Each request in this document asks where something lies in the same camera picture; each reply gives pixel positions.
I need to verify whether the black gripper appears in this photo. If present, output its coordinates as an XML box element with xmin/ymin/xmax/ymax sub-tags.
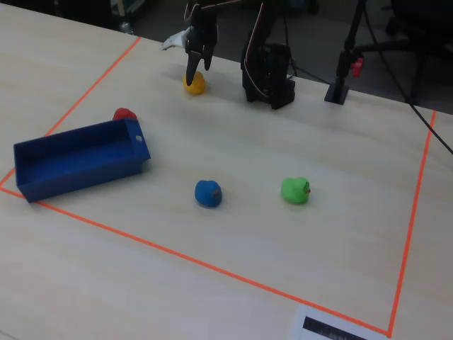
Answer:
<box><xmin>184</xmin><ymin>5</ymin><xmax>219</xmax><ymax>87</ymax></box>

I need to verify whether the yellow rubber duck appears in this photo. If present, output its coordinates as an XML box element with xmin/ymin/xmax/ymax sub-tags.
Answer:
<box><xmin>182</xmin><ymin>70</ymin><xmax>207</xmax><ymax>96</ymax></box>

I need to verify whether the red rubber duck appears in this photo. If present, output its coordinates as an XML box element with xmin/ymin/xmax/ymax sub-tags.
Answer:
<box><xmin>113</xmin><ymin>107</ymin><xmax>138</xmax><ymax>122</ymax></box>

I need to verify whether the blue rubber duck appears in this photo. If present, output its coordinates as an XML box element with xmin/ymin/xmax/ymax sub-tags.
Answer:
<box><xmin>194</xmin><ymin>179</ymin><xmax>223</xmax><ymax>208</ymax></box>

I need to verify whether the blue plastic box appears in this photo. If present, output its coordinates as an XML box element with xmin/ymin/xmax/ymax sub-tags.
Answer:
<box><xmin>13</xmin><ymin>118</ymin><xmax>151</xmax><ymax>203</ymax></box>

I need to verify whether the green rubber duck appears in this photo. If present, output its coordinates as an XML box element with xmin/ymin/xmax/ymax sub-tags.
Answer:
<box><xmin>280</xmin><ymin>176</ymin><xmax>311</xmax><ymax>205</ymax></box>

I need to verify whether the orange tape strip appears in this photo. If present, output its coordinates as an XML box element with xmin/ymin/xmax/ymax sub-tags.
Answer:
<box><xmin>0</xmin><ymin>36</ymin><xmax>142</xmax><ymax>188</ymax></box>
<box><xmin>387</xmin><ymin>110</ymin><xmax>437</xmax><ymax>337</ymax></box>
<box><xmin>0</xmin><ymin>186</ymin><xmax>392</xmax><ymax>337</ymax></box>

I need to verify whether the red clamp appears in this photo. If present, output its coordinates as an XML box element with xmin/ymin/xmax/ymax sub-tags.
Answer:
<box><xmin>351</xmin><ymin>56</ymin><xmax>365</xmax><ymax>79</ymax></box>

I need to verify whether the black office chair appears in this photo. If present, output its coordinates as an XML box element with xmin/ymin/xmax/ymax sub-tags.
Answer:
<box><xmin>353</xmin><ymin>0</ymin><xmax>453</xmax><ymax>107</ymax></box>

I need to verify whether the white paper with black bar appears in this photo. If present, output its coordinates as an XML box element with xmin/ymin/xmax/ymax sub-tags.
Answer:
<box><xmin>288</xmin><ymin>306</ymin><xmax>390</xmax><ymax>340</ymax></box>

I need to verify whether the white camera box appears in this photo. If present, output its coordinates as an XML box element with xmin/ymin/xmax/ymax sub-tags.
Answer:
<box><xmin>161</xmin><ymin>30</ymin><xmax>189</xmax><ymax>51</ymax></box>

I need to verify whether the black camera stand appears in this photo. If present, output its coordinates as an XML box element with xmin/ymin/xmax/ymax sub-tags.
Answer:
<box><xmin>324</xmin><ymin>0</ymin><xmax>369</xmax><ymax>106</ymax></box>

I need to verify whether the long black table cable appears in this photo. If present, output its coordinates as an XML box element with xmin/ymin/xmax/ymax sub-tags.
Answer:
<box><xmin>363</xmin><ymin>0</ymin><xmax>453</xmax><ymax>157</ymax></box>

